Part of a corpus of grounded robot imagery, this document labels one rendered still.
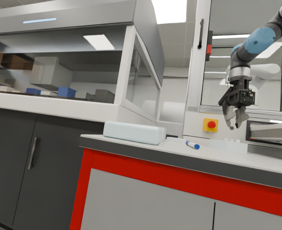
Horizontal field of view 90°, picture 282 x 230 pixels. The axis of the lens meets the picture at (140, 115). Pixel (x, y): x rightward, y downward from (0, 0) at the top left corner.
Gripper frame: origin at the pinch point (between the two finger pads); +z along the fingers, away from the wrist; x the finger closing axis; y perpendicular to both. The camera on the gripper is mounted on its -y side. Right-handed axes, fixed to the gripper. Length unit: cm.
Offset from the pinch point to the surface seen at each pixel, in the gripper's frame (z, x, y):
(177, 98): -96, 69, -333
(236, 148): 9.9, -3.1, 7.7
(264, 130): 0.5, 15.0, -0.1
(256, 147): 8.5, 22.4, -12.2
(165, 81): -144, 28, -346
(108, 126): 8, -50, 23
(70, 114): 5, -79, -20
